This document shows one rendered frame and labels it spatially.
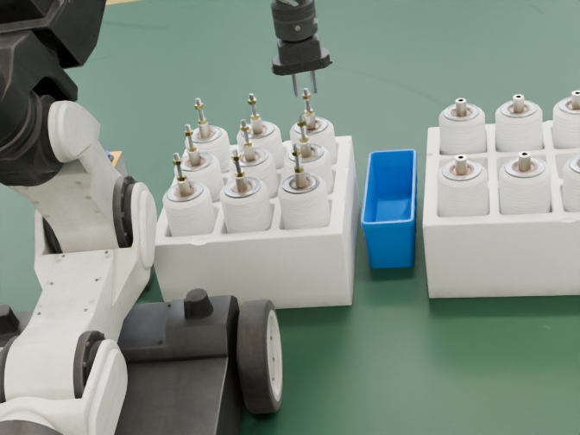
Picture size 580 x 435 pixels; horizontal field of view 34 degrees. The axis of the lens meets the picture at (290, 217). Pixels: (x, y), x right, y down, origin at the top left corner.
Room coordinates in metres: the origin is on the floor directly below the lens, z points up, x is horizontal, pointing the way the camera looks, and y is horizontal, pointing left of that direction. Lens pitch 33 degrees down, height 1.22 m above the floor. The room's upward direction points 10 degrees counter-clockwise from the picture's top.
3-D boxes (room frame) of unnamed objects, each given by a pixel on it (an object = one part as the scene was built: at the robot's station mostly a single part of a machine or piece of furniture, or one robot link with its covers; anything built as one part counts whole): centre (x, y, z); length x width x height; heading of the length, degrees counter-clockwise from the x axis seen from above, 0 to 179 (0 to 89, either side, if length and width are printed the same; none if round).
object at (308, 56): (1.84, -0.08, 0.45); 0.13 x 0.10 x 0.12; 91
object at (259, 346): (1.30, 0.09, 0.10); 0.20 x 0.05 x 0.20; 171
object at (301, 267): (1.75, 0.06, 0.09); 0.39 x 0.39 x 0.18; 79
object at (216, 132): (1.89, 0.15, 0.25); 0.08 x 0.08 x 0.01
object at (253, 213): (1.64, 0.08, 0.16); 0.10 x 0.10 x 0.18
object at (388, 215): (1.77, -0.23, 0.06); 0.30 x 0.11 x 0.12; 167
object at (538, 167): (1.53, -0.45, 0.25); 0.08 x 0.08 x 0.01
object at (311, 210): (1.61, -0.03, 0.16); 0.10 x 0.10 x 0.18
